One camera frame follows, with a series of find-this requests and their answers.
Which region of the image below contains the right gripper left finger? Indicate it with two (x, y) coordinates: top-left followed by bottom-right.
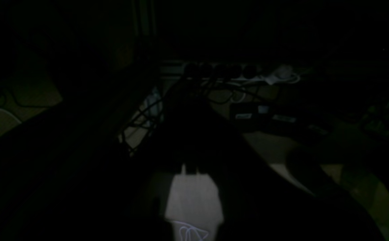
(121, 80), (193, 173)

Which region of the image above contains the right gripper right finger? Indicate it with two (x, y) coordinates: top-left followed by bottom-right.
(194, 98), (268, 177)

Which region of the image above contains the black T-shirt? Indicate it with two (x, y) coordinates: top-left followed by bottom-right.
(0, 64), (384, 241)

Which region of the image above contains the black power adapter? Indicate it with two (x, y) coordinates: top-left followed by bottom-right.
(229, 102), (298, 136)

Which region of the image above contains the white power strip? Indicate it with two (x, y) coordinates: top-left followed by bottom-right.
(159, 61), (301, 85)

